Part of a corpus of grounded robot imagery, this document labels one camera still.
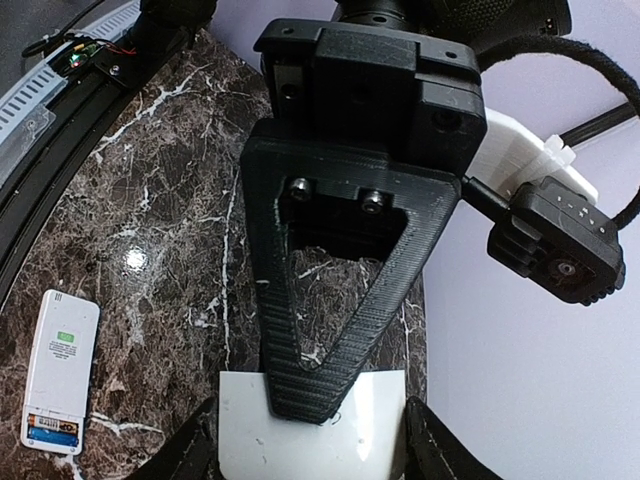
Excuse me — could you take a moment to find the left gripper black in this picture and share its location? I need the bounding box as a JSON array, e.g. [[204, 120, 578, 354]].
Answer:
[[254, 19, 487, 173]]

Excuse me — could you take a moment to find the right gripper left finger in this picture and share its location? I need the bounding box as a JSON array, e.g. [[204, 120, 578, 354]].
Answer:
[[127, 399, 217, 480]]

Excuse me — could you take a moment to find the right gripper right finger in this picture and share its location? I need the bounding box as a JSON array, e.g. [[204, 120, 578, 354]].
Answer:
[[404, 396, 501, 480]]

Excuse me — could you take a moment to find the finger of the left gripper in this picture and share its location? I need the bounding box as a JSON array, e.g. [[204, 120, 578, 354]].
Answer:
[[240, 119, 460, 423]]

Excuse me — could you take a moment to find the white battery compartment cover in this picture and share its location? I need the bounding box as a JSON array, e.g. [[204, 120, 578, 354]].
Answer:
[[218, 370, 406, 480]]

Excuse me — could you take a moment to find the white remote control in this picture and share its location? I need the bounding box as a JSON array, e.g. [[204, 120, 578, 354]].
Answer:
[[20, 289, 100, 456]]

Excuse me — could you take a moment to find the blue battery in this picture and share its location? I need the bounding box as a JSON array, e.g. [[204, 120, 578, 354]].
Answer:
[[27, 427, 79, 447]]

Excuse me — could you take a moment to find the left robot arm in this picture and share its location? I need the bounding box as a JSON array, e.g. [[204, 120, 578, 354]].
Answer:
[[240, 1, 571, 424]]

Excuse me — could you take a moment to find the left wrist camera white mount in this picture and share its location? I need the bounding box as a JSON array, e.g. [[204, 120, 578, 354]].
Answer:
[[469, 107, 626, 307]]

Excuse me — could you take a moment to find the black front table rail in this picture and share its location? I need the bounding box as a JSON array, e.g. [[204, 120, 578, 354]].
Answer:
[[1, 29, 191, 297]]

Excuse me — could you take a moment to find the white slotted cable duct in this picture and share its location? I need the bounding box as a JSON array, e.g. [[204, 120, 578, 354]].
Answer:
[[0, 0, 144, 141]]

